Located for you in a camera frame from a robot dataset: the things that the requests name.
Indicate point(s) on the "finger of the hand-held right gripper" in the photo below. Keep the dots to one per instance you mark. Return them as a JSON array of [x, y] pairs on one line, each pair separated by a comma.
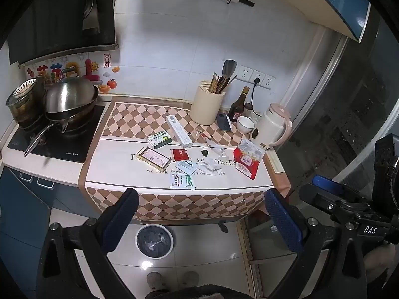
[[325, 181], [318, 197]]

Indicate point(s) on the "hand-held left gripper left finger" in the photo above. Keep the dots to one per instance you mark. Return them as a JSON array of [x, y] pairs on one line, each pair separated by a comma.
[[120, 215]]

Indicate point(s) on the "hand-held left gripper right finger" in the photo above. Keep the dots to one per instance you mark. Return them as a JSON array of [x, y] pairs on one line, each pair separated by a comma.
[[282, 216]]

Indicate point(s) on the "white round trash bin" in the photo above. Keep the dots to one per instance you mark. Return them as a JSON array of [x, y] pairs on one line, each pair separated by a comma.
[[154, 240]]

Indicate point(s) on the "red white snack bag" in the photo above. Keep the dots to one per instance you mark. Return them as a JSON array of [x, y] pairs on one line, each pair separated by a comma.
[[247, 158]]

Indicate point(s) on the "dark green wrapper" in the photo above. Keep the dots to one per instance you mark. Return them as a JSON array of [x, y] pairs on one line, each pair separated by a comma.
[[205, 153]]

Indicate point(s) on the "person's right forearm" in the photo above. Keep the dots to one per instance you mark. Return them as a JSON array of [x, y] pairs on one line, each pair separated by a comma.
[[378, 257]]

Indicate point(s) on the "checkered table mat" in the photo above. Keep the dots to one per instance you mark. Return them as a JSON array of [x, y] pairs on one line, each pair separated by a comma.
[[187, 199]]

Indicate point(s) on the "green white sachet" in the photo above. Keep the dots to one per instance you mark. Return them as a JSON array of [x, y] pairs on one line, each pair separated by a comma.
[[182, 181]]

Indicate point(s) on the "person's grey shoe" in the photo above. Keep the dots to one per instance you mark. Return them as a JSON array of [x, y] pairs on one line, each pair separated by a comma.
[[156, 279], [190, 278]]

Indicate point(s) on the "white pink electric kettle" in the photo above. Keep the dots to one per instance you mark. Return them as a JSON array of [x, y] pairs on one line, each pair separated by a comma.
[[269, 127]]

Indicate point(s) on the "white blue sachet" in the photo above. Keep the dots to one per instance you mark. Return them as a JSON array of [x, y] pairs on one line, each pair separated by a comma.
[[186, 168]]

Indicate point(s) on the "glass sliding door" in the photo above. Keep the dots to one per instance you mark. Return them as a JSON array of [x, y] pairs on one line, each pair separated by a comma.
[[358, 106]]

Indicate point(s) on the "black induction cooktop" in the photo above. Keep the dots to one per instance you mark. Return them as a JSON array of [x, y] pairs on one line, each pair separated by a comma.
[[74, 143]]

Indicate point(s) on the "red sachet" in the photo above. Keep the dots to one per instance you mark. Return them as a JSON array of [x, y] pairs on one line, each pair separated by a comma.
[[180, 155]]

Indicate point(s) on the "green white medicine box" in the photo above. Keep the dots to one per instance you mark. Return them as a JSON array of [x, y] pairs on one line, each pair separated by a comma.
[[159, 139]]

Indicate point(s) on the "crumpled white paper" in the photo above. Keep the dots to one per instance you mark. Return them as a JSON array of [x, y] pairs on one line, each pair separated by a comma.
[[210, 166]]

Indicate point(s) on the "clear plastic wrapper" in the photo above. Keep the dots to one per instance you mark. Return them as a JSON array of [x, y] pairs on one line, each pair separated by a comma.
[[198, 133], [216, 148]]

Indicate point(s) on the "white bowl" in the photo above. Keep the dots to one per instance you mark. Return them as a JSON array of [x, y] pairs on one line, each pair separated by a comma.
[[247, 124]]

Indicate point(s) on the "blue lower cabinet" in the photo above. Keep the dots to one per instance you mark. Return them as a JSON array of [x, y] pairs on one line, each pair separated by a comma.
[[21, 205]]

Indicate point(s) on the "blue cabinet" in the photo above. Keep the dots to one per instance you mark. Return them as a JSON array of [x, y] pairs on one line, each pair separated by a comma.
[[339, 3], [21, 205]]

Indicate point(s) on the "long white box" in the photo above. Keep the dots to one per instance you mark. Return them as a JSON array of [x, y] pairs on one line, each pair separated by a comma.
[[179, 130]]

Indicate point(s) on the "small brown jar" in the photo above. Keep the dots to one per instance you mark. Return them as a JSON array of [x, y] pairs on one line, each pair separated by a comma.
[[248, 109]]

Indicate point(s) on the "person's dark clothing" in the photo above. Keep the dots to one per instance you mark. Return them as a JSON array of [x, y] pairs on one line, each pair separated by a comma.
[[193, 292]]

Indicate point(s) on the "dark sauce bottle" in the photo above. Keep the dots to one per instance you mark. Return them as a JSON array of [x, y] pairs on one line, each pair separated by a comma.
[[238, 106]]

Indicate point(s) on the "steel wok with lid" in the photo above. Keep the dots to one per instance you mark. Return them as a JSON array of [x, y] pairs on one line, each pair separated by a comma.
[[71, 96]]

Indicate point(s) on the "cream utensil holder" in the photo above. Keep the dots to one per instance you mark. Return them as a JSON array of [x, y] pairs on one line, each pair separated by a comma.
[[205, 107]]

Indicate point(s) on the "steel pot with lid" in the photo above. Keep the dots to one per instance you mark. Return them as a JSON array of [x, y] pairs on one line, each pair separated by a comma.
[[25, 110]]

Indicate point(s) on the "bundle of chopsticks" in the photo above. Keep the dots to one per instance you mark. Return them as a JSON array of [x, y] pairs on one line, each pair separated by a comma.
[[218, 82]]

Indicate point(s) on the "metal spatula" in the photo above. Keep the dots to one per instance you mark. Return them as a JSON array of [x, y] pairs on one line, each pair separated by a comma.
[[230, 67]]

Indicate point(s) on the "striped bowl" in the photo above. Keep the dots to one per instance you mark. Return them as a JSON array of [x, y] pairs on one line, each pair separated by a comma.
[[25, 87]]

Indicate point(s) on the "blue upper cabinet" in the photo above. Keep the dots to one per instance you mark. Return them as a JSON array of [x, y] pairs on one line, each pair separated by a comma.
[[339, 3]]

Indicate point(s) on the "black range hood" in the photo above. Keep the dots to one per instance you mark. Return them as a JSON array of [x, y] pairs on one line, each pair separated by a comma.
[[56, 15]]

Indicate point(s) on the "white wall socket panel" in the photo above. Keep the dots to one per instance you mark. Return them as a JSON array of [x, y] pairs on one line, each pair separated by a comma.
[[249, 73]]

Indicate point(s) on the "colourful wall stickers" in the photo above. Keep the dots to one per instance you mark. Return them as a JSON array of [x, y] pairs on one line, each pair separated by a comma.
[[93, 71]]

